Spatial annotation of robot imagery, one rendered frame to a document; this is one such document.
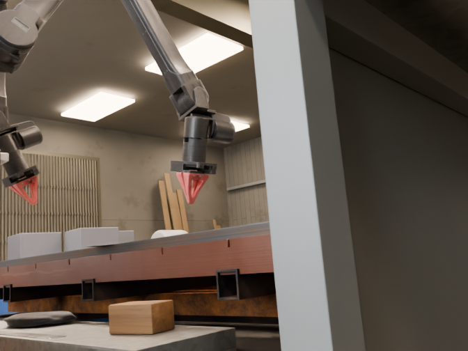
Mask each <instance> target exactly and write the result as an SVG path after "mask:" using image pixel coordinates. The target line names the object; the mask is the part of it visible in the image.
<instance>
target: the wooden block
mask: <svg viewBox="0 0 468 351"><path fill-rule="evenodd" d="M174 328H175V323H174V310H173V300H154V301H135V302H124V303H120V304H111V305H109V333H110V334H149V335H153V334H158V333H161V332H166V331H168V330H172V329H174Z"/></svg>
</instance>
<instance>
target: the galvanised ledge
mask: <svg viewBox="0 0 468 351"><path fill-rule="evenodd" d="M3 319H5V318H0V331H5V332H23V333H32V334H51V335H60V336H66V337H63V338H55V339H45V338H29V337H21V336H7V335H0V351H222V350H227V349H229V348H234V347H237V344H236V335H235V327H204V326H187V325H175V328H174V329H172V330H168V331H164V332H161V333H158V334H153V335H149V334H110V333H109V322H89V321H72V320H71V321H69V322H65V323H61V324H55V325H40V326H35V327H11V326H8V325H7V322H5V321H3Z"/></svg>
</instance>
